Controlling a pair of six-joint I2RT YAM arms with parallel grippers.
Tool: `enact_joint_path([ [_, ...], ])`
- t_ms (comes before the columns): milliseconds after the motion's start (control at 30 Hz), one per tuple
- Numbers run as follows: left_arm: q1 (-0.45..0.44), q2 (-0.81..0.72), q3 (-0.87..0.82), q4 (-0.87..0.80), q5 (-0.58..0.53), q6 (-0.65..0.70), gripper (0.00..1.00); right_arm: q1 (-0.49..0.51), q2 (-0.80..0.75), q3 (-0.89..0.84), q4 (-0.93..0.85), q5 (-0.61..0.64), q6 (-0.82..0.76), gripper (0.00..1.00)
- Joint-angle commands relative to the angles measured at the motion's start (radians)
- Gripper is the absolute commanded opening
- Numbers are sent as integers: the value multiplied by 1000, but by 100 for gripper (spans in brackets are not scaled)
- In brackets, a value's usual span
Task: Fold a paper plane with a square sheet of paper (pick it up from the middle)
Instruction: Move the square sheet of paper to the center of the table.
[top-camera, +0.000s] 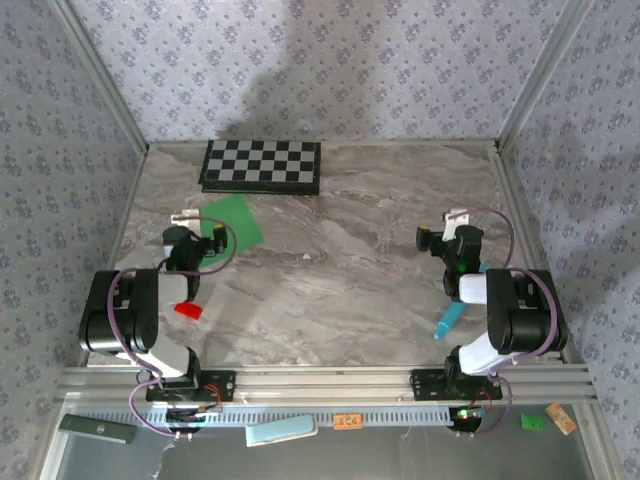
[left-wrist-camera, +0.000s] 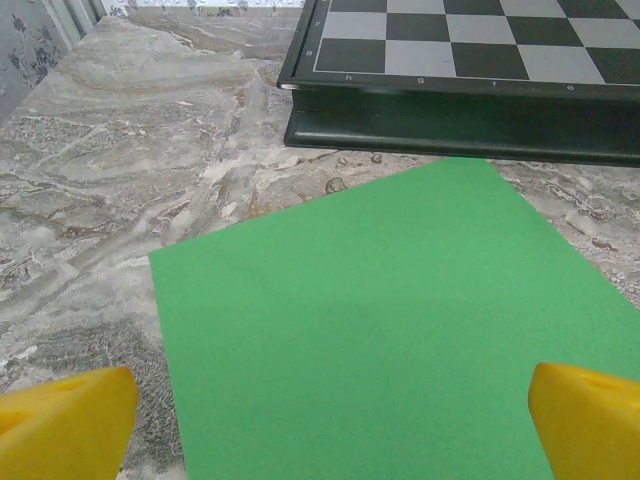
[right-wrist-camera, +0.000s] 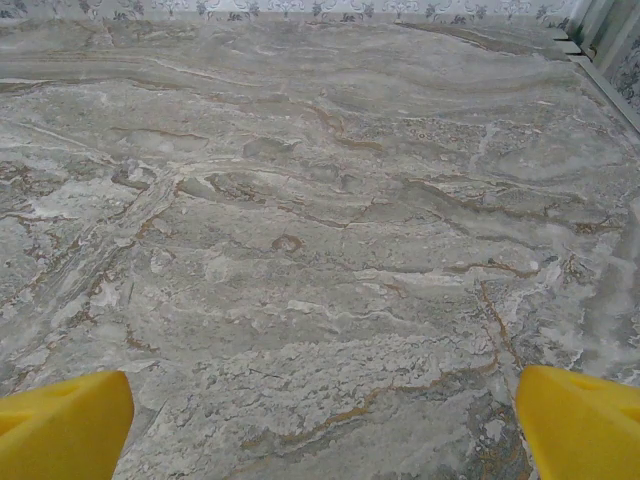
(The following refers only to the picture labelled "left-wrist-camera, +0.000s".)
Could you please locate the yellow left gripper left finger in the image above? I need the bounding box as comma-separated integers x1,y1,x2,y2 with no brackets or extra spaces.
0,366,140,480

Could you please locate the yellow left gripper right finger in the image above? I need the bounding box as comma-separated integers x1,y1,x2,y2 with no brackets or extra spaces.
528,362,640,480

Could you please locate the green paper sheet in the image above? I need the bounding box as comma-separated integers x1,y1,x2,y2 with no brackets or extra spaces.
148,157,640,480

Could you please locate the black and grey chessboard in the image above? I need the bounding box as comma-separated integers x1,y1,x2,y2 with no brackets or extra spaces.
277,0,640,168

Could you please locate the aluminium corner post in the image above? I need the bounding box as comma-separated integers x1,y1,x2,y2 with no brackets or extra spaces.
42,0,106,51

